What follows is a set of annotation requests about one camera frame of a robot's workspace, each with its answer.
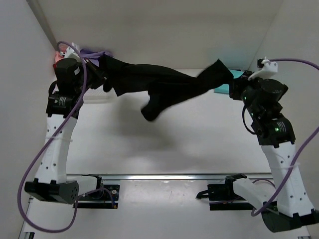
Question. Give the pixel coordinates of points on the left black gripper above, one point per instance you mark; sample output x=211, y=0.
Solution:
x=101, y=75

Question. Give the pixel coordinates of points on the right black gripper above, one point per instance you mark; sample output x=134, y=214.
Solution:
x=238, y=83

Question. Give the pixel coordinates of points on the black t shirt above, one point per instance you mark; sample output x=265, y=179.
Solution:
x=165, y=86

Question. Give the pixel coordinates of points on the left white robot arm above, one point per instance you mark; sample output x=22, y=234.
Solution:
x=65, y=98

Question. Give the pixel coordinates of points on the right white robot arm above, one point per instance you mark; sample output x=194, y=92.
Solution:
x=289, y=208

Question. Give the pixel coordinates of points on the salmon pink t shirt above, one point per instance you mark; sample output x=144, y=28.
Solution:
x=60, y=53

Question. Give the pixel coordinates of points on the purple t shirt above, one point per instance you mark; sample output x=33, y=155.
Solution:
x=94, y=55

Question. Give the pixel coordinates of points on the white plastic laundry basket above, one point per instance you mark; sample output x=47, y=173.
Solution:
x=98, y=96

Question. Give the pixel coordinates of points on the folded teal t shirt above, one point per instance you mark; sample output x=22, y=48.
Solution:
x=224, y=89

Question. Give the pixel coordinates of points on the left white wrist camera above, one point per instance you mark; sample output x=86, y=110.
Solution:
x=71, y=53

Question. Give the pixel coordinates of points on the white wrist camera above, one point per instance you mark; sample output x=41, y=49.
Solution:
x=71, y=53
x=266, y=69

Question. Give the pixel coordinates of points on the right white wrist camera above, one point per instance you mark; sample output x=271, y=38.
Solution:
x=266, y=69

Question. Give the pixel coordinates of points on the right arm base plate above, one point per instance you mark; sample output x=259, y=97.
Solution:
x=222, y=197

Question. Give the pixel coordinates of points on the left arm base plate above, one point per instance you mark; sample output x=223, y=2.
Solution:
x=106, y=198

